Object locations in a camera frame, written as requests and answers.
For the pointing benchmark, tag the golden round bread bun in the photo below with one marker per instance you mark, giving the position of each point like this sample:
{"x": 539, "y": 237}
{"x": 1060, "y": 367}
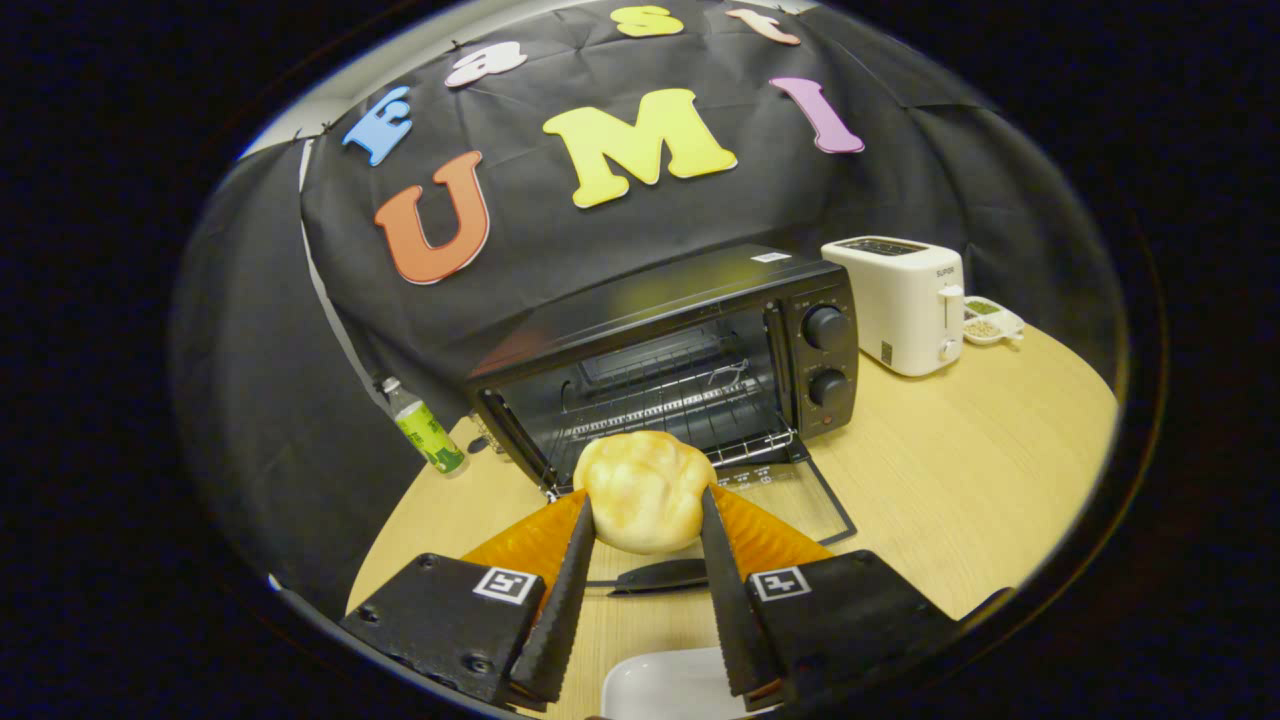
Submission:
{"x": 645, "y": 490}

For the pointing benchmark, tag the divided white snack dish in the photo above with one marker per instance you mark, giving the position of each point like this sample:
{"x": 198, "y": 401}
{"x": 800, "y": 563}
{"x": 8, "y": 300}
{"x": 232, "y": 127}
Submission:
{"x": 990, "y": 322}

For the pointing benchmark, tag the green label plastic bottle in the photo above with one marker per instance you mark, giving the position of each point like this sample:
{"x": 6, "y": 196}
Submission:
{"x": 428, "y": 430}

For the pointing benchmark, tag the white pop-up toaster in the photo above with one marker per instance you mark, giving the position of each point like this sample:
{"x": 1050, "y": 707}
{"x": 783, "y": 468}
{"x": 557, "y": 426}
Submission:
{"x": 895, "y": 300}

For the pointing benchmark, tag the black toaster oven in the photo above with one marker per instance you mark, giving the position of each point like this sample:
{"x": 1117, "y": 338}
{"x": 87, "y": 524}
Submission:
{"x": 700, "y": 290}

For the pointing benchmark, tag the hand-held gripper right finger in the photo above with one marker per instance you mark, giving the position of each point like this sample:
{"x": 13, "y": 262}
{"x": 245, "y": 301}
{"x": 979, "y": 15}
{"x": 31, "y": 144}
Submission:
{"x": 730, "y": 610}

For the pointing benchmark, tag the white square plate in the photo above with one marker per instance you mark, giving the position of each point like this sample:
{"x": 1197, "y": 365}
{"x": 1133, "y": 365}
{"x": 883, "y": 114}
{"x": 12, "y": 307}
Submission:
{"x": 665, "y": 685}

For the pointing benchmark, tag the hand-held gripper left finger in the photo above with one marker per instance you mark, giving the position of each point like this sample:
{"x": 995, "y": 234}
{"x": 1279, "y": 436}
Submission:
{"x": 560, "y": 610}

